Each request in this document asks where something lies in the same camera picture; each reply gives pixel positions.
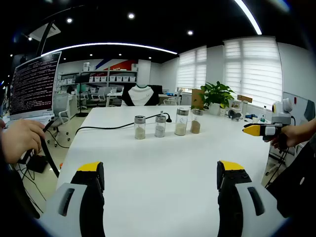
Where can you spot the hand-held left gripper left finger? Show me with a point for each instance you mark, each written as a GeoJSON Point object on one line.
{"type": "Point", "coordinates": [74, 209]}

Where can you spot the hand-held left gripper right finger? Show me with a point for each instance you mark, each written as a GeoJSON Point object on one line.
{"type": "Point", "coordinates": [247, 209]}

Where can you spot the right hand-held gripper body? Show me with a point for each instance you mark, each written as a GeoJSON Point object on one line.
{"type": "Point", "coordinates": [281, 108]}

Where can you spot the seasoning bottle brown contents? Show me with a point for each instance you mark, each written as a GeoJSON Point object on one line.
{"type": "Point", "coordinates": [196, 127]}

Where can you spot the tall seasoning bottle white contents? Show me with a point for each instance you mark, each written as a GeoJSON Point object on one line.
{"type": "Point", "coordinates": [181, 128]}

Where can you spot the seasoning bottle pale grey contents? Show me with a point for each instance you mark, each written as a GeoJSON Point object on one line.
{"type": "Point", "coordinates": [159, 130]}

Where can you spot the seasoning bottle beige contents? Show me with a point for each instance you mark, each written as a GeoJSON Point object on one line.
{"type": "Point", "coordinates": [140, 132]}

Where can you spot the clear plastic water bottle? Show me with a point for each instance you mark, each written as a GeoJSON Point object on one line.
{"type": "Point", "coordinates": [263, 116]}

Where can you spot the person's right hand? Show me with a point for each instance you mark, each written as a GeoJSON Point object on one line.
{"type": "Point", "coordinates": [292, 137]}

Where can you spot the whiteboard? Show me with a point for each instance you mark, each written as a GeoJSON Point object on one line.
{"type": "Point", "coordinates": [298, 103]}

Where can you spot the black headphones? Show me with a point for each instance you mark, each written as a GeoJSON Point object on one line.
{"type": "Point", "coordinates": [237, 116]}

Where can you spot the white cylindrical tumbler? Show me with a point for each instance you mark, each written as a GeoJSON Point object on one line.
{"type": "Point", "coordinates": [245, 108]}

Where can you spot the flat cardboard box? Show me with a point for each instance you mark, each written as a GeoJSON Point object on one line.
{"type": "Point", "coordinates": [244, 98]}

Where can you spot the wide white window blind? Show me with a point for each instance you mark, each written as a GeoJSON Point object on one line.
{"type": "Point", "coordinates": [251, 74]}

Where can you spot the person's black clothing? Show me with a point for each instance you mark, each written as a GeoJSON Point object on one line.
{"type": "Point", "coordinates": [296, 192]}

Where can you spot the potted green plant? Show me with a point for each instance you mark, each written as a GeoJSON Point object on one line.
{"type": "Point", "coordinates": [214, 92]}

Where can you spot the brown cardboard panel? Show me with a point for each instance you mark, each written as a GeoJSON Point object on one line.
{"type": "Point", "coordinates": [196, 98]}

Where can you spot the narrow white window blind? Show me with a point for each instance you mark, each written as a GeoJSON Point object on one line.
{"type": "Point", "coordinates": [192, 69]}

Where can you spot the straight ceiling light strip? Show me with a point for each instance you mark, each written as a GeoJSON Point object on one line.
{"type": "Point", "coordinates": [249, 14]}

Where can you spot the grey office chair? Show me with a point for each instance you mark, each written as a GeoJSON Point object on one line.
{"type": "Point", "coordinates": [60, 106]}

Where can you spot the black stand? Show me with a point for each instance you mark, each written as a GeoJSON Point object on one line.
{"type": "Point", "coordinates": [81, 98]}

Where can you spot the chair with black white shirt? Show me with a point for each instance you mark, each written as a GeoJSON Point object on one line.
{"type": "Point", "coordinates": [140, 95]}

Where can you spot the silver laptop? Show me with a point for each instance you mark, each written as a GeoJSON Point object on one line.
{"type": "Point", "coordinates": [33, 86]}

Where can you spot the storage shelf with white bins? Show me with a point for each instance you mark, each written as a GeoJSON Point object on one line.
{"type": "Point", "coordinates": [111, 78]}

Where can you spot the curved ceiling light strip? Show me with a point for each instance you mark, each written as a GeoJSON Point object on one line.
{"type": "Point", "coordinates": [111, 44]}

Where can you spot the black pole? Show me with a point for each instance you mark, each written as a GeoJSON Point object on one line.
{"type": "Point", "coordinates": [45, 37]}

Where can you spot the ceiling air conditioner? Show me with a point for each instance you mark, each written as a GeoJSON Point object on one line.
{"type": "Point", "coordinates": [49, 30]}

